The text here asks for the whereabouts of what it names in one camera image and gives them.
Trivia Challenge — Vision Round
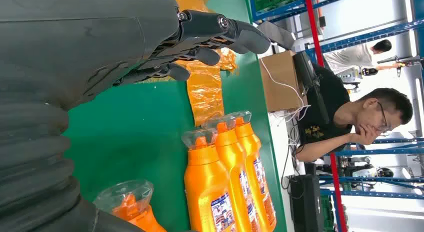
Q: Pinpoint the orange detergent bottle clear cap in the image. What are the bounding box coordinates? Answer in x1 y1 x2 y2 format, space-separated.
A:
228 111 277 232
181 128 240 232
92 179 168 232
202 115 263 232

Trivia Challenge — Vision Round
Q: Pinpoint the yellow taped cardboard sheet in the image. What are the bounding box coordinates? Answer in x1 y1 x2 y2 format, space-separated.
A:
139 0 239 127

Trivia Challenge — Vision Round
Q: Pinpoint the brown cardboard box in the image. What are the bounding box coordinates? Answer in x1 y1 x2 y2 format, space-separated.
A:
258 50 309 113

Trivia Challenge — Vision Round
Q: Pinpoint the white table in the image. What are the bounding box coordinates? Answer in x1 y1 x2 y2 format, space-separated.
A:
264 110 299 232

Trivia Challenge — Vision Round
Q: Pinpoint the black handheld device with antenna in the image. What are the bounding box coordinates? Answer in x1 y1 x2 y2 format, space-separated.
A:
292 51 321 92

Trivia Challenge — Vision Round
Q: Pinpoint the blue and red shelf rack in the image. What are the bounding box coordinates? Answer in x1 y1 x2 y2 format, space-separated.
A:
250 0 424 232

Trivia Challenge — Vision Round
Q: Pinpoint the person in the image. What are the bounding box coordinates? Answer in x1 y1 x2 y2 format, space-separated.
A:
294 63 414 163
323 39 403 76

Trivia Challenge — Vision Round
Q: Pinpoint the grey machine with buttons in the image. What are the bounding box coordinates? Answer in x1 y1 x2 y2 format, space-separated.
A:
337 66 363 84

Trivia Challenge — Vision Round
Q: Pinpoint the black carrying case yellow label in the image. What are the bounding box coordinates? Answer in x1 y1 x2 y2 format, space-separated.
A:
289 174 324 232

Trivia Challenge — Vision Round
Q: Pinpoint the yellow and black tool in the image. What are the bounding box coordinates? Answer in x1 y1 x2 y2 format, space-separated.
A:
376 55 424 77

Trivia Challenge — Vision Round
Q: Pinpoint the white cable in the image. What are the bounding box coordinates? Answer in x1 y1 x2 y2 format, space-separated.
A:
259 58 312 124

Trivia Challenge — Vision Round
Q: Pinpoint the black cable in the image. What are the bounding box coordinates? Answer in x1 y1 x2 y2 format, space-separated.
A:
280 116 311 192

